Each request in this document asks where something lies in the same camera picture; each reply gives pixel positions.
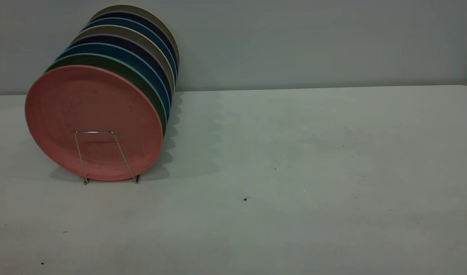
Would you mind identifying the pink round plate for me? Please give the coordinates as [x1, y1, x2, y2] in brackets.
[25, 65, 164, 182]

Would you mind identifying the beige round plate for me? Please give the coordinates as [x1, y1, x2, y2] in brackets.
[90, 5, 180, 68]
[71, 25, 176, 96]

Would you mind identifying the dark purple round plate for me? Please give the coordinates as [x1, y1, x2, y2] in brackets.
[89, 11, 179, 71]
[67, 34, 173, 104]

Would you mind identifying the green round plate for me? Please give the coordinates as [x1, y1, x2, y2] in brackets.
[45, 53, 168, 135]

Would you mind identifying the blue round plate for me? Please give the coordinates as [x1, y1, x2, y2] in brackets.
[81, 17, 178, 83]
[57, 42, 171, 120]

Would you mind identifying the metal wire plate rack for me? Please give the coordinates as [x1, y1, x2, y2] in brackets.
[74, 131, 141, 185]

